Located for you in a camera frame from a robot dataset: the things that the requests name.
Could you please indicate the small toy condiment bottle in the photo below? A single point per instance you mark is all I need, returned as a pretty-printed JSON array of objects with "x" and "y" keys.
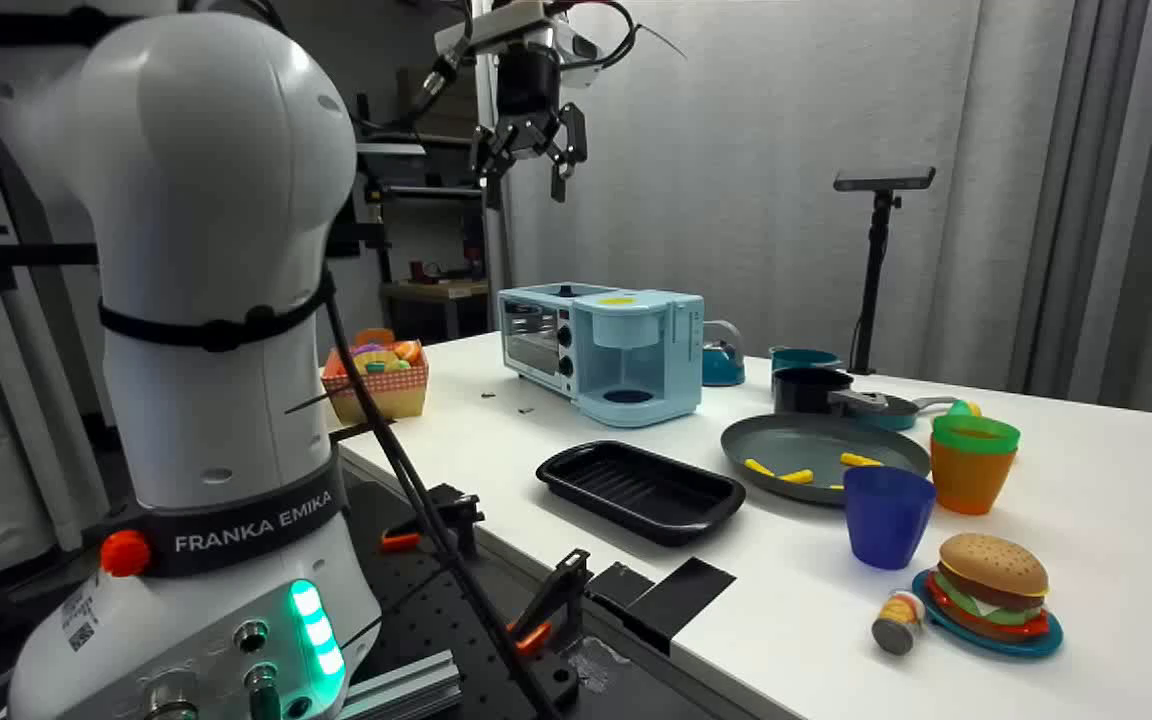
[{"x": 899, "y": 624}]

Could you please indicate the teal toy kettle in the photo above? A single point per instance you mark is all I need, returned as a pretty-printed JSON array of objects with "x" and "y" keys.
[{"x": 722, "y": 366}]

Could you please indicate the teal toy pot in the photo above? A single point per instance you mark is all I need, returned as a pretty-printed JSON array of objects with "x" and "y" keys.
[{"x": 801, "y": 356}]

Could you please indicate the dark storage shelf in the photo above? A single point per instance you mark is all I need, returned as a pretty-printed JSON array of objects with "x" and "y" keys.
[{"x": 430, "y": 242}]

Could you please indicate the orange cup with green lid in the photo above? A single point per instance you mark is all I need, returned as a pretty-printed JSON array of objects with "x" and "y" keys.
[{"x": 975, "y": 467}]

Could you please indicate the yellow toy french fry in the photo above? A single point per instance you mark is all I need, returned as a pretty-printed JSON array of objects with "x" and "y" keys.
[
  {"x": 758, "y": 467},
  {"x": 796, "y": 476},
  {"x": 862, "y": 461}
]

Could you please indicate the black ridged tray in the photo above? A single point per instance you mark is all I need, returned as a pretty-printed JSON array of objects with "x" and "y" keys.
[{"x": 641, "y": 491}]

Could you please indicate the blue plastic cup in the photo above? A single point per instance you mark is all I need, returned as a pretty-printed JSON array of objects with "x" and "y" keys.
[{"x": 884, "y": 517}]

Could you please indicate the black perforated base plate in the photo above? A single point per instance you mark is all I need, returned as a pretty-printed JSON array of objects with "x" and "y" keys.
[{"x": 470, "y": 624}]

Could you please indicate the grey curtain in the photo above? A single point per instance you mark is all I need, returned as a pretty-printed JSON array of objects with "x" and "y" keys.
[{"x": 1111, "y": 202}]

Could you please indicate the black toy pot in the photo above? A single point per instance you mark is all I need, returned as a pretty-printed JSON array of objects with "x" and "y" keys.
[{"x": 809, "y": 391}]

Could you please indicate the black camera stand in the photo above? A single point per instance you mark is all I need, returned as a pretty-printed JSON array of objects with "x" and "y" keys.
[{"x": 878, "y": 267}]

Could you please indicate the grey round plate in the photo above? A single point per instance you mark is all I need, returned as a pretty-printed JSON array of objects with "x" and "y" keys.
[{"x": 801, "y": 444}]

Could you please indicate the orange basket with toy food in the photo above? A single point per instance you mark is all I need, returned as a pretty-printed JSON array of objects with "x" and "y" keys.
[{"x": 380, "y": 380}]

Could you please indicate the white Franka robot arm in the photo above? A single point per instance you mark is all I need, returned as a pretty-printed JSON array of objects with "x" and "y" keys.
[{"x": 203, "y": 267}]

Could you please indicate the black flat table edge bracket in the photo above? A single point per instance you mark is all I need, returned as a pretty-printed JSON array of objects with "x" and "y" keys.
[{"x": 668, "y": 599}]

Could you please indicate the light blue coffee maker toaster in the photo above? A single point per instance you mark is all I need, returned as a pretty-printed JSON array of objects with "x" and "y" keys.
[{"x": 637, "y": 354}]

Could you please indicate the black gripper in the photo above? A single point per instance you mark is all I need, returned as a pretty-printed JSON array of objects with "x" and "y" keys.
[{"x": 531, "y": 86}]

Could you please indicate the toy burger on blue plate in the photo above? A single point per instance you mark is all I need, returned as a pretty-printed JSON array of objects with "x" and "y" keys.
[{"x": 993, "y": 587}]

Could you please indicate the aluminium extrusion rail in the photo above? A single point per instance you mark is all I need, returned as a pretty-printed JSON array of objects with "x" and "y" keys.
[{"x": 401, "y": 686}]

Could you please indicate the green yellow red toy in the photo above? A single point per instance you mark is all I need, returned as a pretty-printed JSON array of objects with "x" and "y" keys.
[{"x": 967, "y": 406}]

